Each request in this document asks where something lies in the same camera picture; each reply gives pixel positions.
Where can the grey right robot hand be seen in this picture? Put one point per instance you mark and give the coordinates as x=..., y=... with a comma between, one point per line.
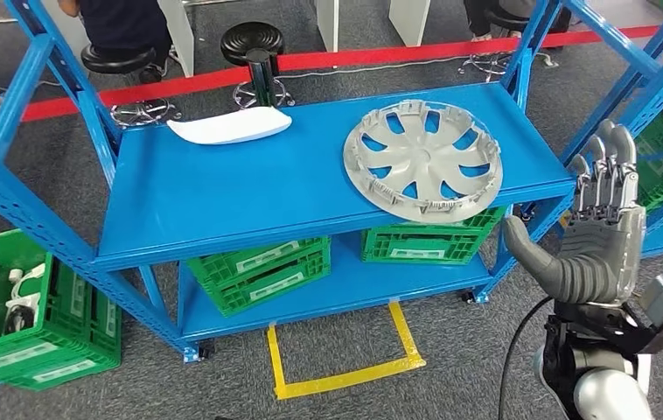
x=604, y=255

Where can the grey plastic wheel cover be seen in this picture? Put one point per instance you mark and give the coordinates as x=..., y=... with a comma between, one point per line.
x=424, y=156

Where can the white curved plastic part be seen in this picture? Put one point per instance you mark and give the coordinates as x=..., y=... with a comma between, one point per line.
x=233, y=126

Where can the black plastic part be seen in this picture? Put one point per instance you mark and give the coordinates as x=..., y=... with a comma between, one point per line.
x=17, y=322

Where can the black rack castor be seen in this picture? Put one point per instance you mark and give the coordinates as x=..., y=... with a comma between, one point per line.
x=469, y=297
x=207, y=351

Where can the black round stool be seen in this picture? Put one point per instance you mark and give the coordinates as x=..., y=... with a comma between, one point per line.
x=499, y=20
x=252, y=40
x=117, y=60

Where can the yellow floor tape marking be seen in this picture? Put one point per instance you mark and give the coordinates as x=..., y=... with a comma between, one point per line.
x=343, y=381

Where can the white desk panel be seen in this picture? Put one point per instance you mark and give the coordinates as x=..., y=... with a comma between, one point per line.
x=73, y=37
x=181, y=35
x=410, y=20
x=327, y=23

